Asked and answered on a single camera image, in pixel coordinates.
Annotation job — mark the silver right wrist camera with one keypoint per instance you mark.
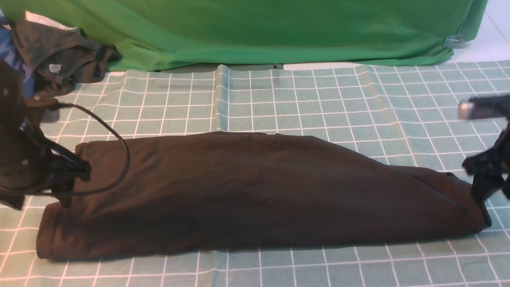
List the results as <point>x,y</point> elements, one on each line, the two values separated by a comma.
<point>481,108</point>

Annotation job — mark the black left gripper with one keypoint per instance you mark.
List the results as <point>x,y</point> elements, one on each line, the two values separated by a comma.
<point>30,163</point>

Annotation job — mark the green backdrop cloth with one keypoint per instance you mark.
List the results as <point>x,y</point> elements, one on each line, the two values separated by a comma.
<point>165,34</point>

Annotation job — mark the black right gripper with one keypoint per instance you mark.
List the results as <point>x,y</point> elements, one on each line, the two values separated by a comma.
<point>488,168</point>

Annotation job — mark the dark gray long-sleeve top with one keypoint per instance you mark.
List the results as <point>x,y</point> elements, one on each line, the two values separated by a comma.
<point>242,191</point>

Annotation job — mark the crumpled dark gray garment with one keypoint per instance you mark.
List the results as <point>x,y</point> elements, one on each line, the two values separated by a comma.
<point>61,59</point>

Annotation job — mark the metal binder clip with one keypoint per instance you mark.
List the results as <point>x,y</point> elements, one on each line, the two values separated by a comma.
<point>453,42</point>

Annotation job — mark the blue garment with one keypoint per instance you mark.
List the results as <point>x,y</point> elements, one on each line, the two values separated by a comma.
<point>9,53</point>

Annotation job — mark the green checkered tablecloth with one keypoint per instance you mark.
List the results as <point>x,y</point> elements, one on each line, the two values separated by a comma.
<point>396,115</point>

